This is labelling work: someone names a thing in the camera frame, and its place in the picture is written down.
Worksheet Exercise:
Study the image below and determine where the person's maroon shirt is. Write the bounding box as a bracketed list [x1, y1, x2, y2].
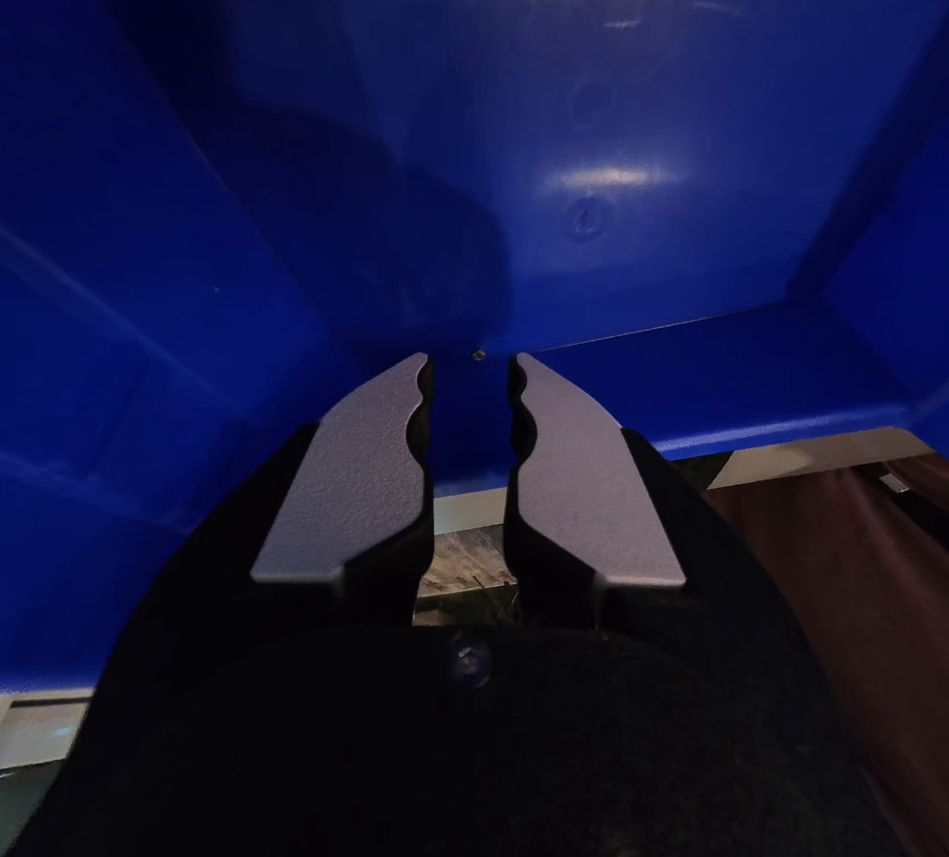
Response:
[704, 452, 949, 857]

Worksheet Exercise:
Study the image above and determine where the blue divided plastic bin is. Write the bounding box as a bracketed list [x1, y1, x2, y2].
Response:
[0, 0, 949, 695]

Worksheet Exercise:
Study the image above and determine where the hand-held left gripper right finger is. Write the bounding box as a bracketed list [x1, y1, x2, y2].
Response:
[504, 353, 688, 628]

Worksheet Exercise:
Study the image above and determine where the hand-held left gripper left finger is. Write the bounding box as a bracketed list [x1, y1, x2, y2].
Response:
[251, 353, 436, 627]

